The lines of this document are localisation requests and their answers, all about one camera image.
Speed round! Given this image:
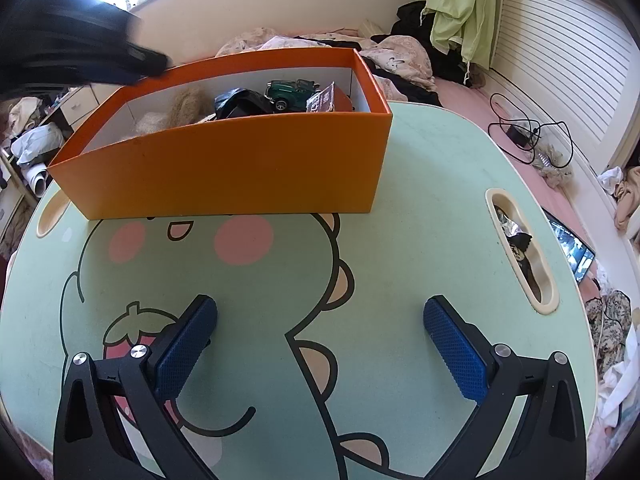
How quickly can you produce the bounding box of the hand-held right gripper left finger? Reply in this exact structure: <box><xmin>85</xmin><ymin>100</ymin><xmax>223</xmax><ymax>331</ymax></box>
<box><xmin>52</xmin><ymin>294</ymin><xmax>221</xmax><ymax>480</ymax></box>

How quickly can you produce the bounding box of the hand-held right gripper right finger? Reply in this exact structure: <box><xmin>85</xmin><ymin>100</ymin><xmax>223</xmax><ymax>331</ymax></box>
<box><xmin>422</xmin><ymin>295</ymin><xmax>588</xmax><ymax>480</ymax></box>

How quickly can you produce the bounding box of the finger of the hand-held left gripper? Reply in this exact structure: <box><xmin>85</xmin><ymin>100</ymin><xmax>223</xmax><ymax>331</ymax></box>
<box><xmin>67</xmin><ymin>0</ymin><xmax>169</xmax><ymax>87</ymax></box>

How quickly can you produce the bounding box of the black drawstring bag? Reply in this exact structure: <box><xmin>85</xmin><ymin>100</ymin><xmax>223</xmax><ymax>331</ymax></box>
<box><xmin>214</xmin><ymin>88</ymin><xmax>275</xmax><ymax>121</ymax></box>

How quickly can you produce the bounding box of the orange cardboard box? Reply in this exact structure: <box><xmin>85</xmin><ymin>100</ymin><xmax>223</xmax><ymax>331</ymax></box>
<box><xmin>47</xmin><ymin>48</ymin><xmax>394</xmax><ymax>220</ymax></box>

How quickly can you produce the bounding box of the green toy car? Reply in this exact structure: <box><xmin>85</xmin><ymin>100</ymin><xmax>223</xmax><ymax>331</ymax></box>
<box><xmin>265</xmin><ymin>79</ymin><xmax>321</xmax><ymax>112</ymax></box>

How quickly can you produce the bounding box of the dark brown plastic packet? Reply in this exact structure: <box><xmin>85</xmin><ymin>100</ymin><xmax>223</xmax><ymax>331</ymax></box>
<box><xmin>305</xmin><ymin>81</ymin><xmax>351</xmax><ymax>112</ymax></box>

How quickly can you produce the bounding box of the green cartoon desktop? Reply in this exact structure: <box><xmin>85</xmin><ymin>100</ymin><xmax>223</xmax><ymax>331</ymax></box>
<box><xmin>0</xmin><ymin>100</ymin><xmax>601</xmax><ymax>480</ymax></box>

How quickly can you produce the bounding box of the white drawer cabinet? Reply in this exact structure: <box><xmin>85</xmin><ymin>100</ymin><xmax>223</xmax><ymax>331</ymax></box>
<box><xmin>64</xmin><ymin>85</ymin><xmax>108</xmax><ymax>126</ymax></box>

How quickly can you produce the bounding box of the white clothes pile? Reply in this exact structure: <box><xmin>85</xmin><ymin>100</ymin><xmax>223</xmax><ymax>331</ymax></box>
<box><xmin>10</xmin><ymin>125</ymin><xmax>66</xmax><ymax>166</ymax></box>

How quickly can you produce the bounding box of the black snack packet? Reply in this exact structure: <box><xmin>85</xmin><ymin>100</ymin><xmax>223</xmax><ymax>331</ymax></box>
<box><xmin>505</xmin><ymin>232</ymin><xmax>535</xmax><ymax>281</ymax></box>

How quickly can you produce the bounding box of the silver foil wrapper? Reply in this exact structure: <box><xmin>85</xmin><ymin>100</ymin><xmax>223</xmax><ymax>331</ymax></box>
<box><xmin>494</xmin><ymin>202</ymin><xmax>523</xmax><ymax>237</ymax></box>

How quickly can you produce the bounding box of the floral cloth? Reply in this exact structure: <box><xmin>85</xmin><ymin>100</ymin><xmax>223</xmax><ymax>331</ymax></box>
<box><xmin>585</xmin><ymin>290</ymin><xmax>633</xmax><ymax>386</ymax></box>

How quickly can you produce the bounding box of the white cloth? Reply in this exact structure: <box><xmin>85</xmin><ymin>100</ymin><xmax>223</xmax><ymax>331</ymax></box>
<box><xmin>600</xmin><ymin>355</ymin><xmax>640</xmax><ymax>431</ymax></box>
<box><xmin>597</xmin><ymin>166</ymin><xmax>625</xmax><ymax>196</ymax></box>

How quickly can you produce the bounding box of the grey fluffy clump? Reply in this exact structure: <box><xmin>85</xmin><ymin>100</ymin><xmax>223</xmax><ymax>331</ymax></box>
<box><xmin>534</xmin><ymin>147</ymin><xmax>574</xmax><ymax>189</ymax></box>

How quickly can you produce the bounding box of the black charger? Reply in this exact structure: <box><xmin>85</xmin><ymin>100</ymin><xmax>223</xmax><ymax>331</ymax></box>
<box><xmin>506</xmin><ymin>125</ymin><xmax>541</xmax><ymax>150</ymax></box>

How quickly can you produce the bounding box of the beige garment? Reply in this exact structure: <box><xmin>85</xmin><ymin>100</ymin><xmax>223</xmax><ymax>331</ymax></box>
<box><xmin>612</xmin><ymin>166</ymin><xmax>640</xmax><ymax>233</ymax></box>

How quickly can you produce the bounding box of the pink bed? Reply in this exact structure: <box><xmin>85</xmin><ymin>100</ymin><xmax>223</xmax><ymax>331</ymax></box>
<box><xmin>390</xmin><ymin>67</ymin><xmax>626</xmax><ymax>311</ymax></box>

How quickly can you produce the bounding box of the black garment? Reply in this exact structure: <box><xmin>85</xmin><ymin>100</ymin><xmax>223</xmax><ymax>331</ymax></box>
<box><xmin>367</xmin><ymin>67</ymin><xmax>443</xmax><ymax>107</ymax></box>

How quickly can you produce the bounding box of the black clothes pile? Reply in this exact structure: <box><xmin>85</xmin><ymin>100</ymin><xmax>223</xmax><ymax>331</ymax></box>
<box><xmin>371</xmin><ymin>1</ymin><xmax>471</xmax><ymax>86</ymax></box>

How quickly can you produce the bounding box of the light green hanging garment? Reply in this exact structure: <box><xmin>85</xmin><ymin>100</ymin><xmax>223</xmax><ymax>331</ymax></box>
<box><xmin>425</xmin><ymin>0</ymin><xmax>498</xmax><ymax>86</ymax></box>

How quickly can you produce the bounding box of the black cable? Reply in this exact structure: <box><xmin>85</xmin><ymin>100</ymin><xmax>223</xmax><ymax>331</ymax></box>
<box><xmin>487</xmin><ymin>92</ymin><xmax>576</xmax><ymax>168</ymax></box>

